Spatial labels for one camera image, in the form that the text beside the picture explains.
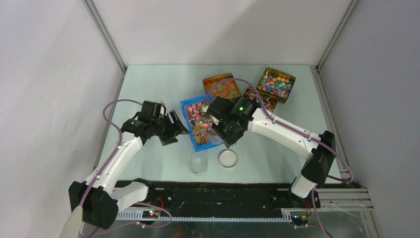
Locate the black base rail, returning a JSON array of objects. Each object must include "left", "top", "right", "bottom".
[{"left": 144, "top": 181, "right": 320, "bottom": 219}]

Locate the tin of wrapped candies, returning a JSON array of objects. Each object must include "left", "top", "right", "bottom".
[{"left": 242, "top": 87, "right": 278, "bottom": 112}]

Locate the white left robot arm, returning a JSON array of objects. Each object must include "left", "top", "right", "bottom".
[{"left": 63, "top": 101, "right": 189, "bottom": 235}]

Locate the grey slotted cable duct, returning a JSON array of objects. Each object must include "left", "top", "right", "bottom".
[{"left": 85, "top": 209, "right": 293, "bottom": 222}]

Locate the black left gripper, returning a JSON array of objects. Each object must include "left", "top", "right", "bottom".
[{"left": 152, "top": 110, "right": 189, "bottom": 146}]

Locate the clear plastic jar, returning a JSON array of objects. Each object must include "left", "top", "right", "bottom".
[{"left": 188, "top": 150, "right": 209, "bottom": 176}]

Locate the tin of pastel candies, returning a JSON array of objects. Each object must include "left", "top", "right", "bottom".
[{"left": 256, "top": 67, "right": 296, "bottom": 104}]

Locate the tin of orange candies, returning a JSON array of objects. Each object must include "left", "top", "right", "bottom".
[{"left": 202, "top": 73, "right": 242, "bottom": 99}]

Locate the clear plastic scoop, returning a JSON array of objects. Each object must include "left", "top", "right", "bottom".
[{"left": 208, "top": 130, "right": 224, "bottom": 146}]

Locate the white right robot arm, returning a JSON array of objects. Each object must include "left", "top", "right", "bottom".
[{"left": 203, "top": 97, "right": 335, "bottom": 207}]

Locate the blue plastic candy bin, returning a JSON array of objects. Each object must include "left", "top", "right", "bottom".
[{"left": 181, "top": 95, "right": 216, "bottom": 152}]

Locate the white jar lid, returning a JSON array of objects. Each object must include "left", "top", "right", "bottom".
[{"left": 219, "top": 150, "right": 238, "bottom": 168}]

